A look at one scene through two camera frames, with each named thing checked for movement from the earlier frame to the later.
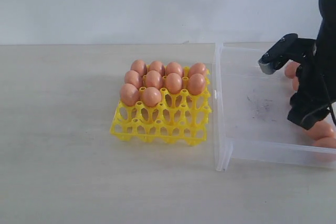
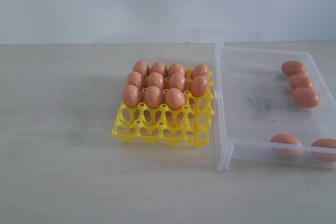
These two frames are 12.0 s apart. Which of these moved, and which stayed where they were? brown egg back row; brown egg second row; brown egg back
Moved: brown egg second row; brown egg back row
Stayed: brown egg back
